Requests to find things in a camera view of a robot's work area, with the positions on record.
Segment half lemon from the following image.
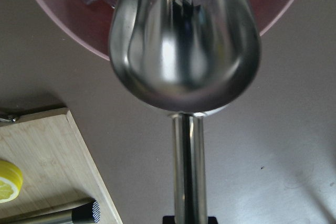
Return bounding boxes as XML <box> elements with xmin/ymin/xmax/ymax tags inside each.
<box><xmin>1</xmin><ymin>160</ymin><xmax>23</xmax><ymax>203</ymax></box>

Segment steel ice scoop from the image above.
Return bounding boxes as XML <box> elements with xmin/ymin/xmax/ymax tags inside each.
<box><xmin>108</xmin><ymin>0</ymin><xmax>261</xmax><ymax>223</ymax></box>

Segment bamboo cutting board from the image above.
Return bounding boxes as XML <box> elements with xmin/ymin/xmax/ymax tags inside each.
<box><xmin>1</xmin><ymin>108</ymin><xmax>122</xmax><ymax>223</ymax></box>

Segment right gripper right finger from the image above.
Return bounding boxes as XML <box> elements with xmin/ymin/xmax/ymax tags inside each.
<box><xmin>208</xmin><ymin>216</ymin><xmax>218</xmax><ymax>224</ymax></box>

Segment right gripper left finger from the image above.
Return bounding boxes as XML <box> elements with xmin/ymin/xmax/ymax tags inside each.
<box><xmin>162</xmin><ymin>216</ymin><xmax>175</xmax><ymax>224</ymax></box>

